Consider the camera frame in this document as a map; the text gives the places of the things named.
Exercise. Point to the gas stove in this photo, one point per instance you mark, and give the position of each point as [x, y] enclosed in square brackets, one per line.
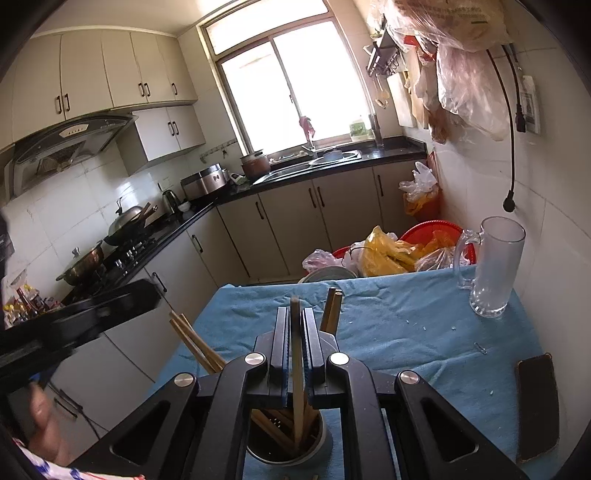
[129, 256]

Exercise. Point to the white bowl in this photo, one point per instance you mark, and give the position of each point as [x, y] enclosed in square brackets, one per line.
[328, 275]

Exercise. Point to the black wok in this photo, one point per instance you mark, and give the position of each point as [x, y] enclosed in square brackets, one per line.
[127, 224]

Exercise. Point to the cream upper kitchen cabinets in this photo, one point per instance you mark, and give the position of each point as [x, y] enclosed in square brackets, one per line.
[106, 74]

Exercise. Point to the phone in brown case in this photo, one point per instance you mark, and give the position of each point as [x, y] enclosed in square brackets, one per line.
[538, 406]

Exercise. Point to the white cutting board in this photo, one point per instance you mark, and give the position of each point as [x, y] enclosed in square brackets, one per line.
[402, 99]

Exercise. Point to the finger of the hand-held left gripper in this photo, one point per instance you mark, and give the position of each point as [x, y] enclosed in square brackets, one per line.
[115, 307]

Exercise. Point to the white wall socket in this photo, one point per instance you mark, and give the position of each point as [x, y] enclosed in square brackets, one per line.
[531, 104]

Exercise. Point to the cream lower kitchen cabinets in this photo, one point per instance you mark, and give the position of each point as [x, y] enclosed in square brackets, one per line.
[286, 217]

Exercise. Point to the person's left hand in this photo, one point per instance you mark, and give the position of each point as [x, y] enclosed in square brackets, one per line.
[48, 429]

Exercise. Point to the patterned clothing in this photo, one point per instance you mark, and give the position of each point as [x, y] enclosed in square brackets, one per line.
[69, 473]

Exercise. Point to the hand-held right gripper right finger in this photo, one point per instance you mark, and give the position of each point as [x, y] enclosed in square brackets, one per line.
[308, 350]

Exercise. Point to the steel kitchen sink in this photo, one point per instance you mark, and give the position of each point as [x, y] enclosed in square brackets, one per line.
[300, 166]

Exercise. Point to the red plastic basin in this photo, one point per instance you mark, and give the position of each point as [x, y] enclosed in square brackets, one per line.
[452, 233]

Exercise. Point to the sauce bottles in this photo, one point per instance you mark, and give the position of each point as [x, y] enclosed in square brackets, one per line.
[30, 302]

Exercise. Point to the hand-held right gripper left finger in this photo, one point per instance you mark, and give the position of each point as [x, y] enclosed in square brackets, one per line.
[282, 350]

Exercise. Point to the white plastic bag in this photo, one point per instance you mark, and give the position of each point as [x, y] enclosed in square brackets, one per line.
[420, 177]

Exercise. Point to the yellow plastic bag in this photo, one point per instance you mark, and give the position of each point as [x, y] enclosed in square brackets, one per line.
[392, 254]

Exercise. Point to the clear glass mug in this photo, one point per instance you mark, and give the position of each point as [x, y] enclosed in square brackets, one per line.
[496, 272]

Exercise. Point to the kitchen window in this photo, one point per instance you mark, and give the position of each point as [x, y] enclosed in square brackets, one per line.
[286, 87]

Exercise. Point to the pink cloth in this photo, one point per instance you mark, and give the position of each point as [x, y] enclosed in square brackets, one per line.
[306, 125]

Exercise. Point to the steel kettle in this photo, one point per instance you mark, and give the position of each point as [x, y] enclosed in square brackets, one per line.
[171, 202]

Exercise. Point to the silver rice cooker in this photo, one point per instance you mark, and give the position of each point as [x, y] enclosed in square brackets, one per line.
[205, 181]

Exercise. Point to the brown cooking pot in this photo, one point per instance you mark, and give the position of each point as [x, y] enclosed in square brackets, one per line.
[255, 165]

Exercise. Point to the group of wooden chopsticks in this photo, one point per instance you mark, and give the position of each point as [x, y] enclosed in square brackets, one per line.
[194, 339]

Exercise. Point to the steel pot with lid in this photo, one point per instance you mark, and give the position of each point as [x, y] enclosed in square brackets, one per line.
[81, 265]

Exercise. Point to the blue tablecloth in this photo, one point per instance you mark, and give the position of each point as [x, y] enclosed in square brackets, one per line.
[406, 332]

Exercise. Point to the wall utensil rack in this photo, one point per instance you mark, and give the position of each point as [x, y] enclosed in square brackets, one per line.
[385, 55]

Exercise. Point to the hanging plastic bags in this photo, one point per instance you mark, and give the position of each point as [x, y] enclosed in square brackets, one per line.
[457, 60]

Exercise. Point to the dark round utensil holder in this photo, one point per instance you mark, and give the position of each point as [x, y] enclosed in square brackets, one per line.
[319, 444]

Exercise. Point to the cream kitchen cabinets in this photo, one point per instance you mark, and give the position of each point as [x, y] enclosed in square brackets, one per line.
[286, 217]
[106, 74]

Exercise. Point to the range hood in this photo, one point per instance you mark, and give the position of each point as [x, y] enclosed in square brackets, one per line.
[69, 143]

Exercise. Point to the clear plastic bag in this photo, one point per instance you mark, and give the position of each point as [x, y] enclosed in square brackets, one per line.
[323, 261]

